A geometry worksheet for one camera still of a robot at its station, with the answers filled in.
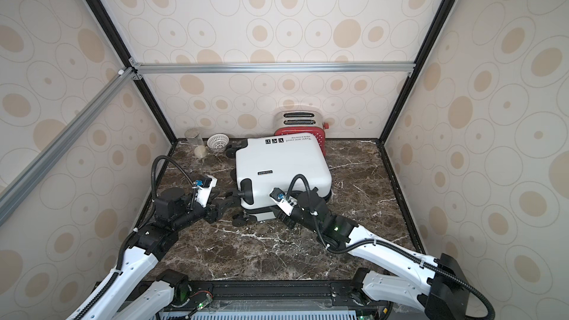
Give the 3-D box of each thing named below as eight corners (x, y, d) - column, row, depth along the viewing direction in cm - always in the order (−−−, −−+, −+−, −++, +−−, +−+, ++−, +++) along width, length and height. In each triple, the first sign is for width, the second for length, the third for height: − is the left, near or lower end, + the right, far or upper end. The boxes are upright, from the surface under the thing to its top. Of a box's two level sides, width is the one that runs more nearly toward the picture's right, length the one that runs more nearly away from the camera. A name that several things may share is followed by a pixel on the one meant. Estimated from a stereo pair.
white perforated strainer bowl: (208, 149, 117) (206, 143, 114) (211, 139, 122) (209, 133, 119) (228, 149, 117) (226, 143, 114) (230, 139, 122) (229, 133, 119)
